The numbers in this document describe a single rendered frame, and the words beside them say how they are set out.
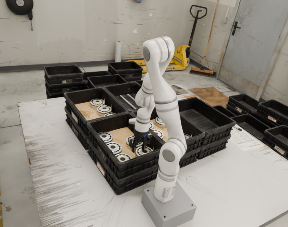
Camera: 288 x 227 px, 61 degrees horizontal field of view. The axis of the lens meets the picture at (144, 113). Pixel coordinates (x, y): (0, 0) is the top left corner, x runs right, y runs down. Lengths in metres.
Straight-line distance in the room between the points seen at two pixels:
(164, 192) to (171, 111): 0.41
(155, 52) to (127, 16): 4.00
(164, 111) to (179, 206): 0.50
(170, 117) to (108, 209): 0.59
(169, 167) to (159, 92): 0.33
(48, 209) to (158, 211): 0.52
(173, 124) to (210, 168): 0.69
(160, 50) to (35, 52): 3.80
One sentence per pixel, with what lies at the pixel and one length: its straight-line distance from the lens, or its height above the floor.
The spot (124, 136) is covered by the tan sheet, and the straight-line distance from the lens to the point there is 1.52.
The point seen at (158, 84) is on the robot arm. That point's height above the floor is 1.37.
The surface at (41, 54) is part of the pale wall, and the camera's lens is 4.60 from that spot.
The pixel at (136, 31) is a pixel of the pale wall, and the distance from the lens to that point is 5.02.
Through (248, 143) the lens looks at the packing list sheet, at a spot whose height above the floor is 0.70.
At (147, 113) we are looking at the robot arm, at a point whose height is 1.13.
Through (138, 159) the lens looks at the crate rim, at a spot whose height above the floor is 0.93.
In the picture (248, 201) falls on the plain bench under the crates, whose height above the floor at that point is 0.70.
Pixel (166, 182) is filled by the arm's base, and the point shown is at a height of 0.93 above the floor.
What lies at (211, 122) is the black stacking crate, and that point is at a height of 0.83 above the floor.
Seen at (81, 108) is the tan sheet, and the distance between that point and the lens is 1.78.
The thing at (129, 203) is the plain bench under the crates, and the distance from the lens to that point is 1.33.
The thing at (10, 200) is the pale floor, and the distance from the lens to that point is 2.36.
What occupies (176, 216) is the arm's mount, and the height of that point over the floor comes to 0.79.
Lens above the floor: 1.74
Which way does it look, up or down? 31 degrees down
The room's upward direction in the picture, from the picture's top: 8 degrees clockwise
